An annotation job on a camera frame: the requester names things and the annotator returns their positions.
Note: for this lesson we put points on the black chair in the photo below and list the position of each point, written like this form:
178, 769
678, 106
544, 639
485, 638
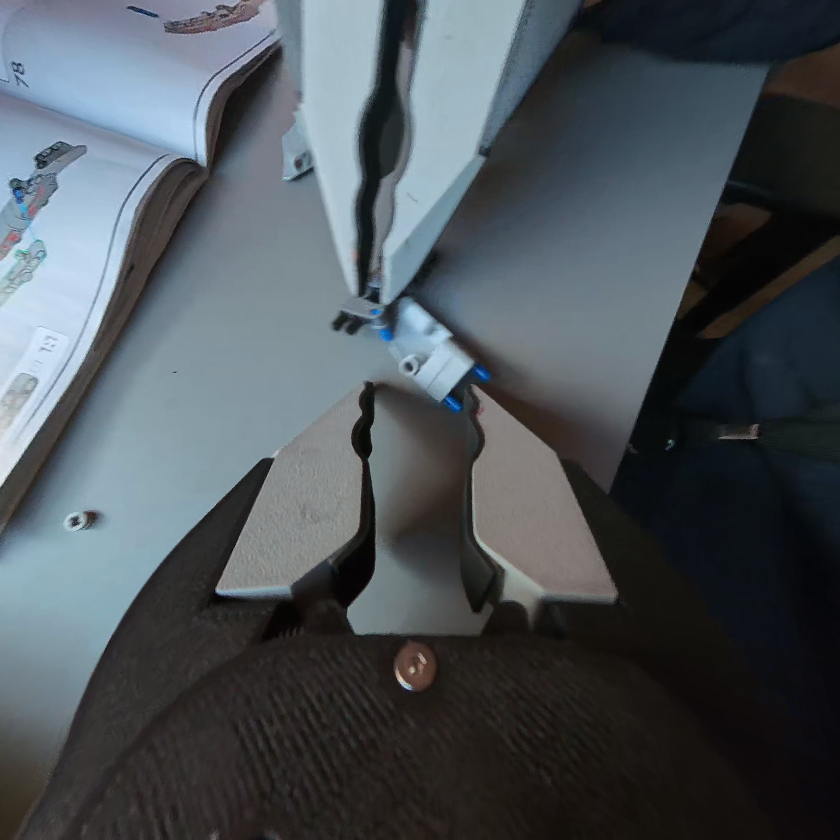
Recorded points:
787, 151

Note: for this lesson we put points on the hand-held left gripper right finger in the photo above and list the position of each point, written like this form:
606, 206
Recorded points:
538, 525

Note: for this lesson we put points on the grey triangular lego piece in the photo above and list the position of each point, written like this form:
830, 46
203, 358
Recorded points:
295, 154

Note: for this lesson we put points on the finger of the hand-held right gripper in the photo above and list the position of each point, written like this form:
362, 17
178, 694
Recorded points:
328, 79
453, 98

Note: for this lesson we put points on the person's dark blue clothing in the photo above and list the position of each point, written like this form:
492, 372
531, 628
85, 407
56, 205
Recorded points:
754, 558

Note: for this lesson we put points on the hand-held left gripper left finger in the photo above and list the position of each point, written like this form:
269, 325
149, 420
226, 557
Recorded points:
302, 512

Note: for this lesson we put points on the lego instruction booklet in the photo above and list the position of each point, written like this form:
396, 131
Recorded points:
98, 98

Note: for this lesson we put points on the small grey lego bush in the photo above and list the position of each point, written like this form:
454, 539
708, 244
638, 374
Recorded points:
79, 521

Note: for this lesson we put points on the grey lego block blue pins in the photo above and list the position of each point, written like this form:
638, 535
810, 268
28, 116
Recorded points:
426, 348

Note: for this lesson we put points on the thin grey lego liftarm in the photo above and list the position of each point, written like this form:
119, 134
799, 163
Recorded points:
354, 307

